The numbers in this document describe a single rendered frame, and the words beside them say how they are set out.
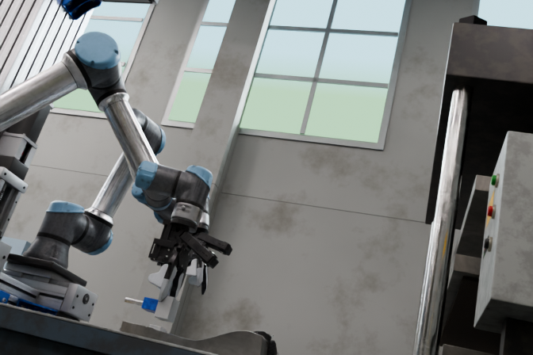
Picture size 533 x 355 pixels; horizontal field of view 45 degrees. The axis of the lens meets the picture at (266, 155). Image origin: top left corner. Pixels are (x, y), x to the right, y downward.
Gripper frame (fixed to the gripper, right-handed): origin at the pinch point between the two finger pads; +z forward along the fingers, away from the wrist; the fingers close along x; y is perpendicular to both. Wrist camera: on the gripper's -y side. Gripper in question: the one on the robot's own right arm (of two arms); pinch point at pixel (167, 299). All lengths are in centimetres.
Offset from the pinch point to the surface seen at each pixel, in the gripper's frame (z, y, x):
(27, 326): 18, 2, 52
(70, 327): 16, -6, 52
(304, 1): -301, 67, -261
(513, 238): -26, -76, 13
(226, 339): 4.6, -14.2, -10.1
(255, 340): 3.2, -21.6, -10.1
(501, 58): -94, -72, -18
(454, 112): -76, -61, -22
